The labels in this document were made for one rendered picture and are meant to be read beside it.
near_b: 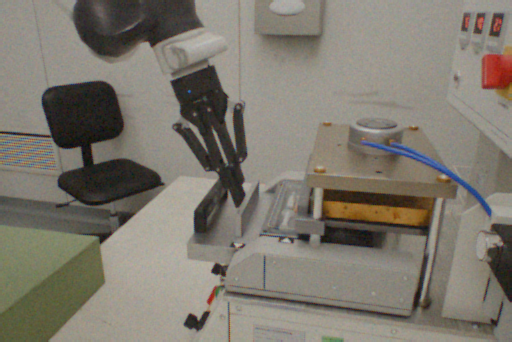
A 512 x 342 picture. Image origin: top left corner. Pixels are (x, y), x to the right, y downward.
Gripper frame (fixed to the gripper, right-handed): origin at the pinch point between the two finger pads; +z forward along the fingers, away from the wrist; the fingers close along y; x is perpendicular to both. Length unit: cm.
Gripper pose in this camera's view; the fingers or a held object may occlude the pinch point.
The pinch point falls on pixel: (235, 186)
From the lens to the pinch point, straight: 72.2
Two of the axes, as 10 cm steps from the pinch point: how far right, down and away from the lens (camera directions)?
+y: -9.1, 2.4, 3.3
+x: -2.3, 3.6, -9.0
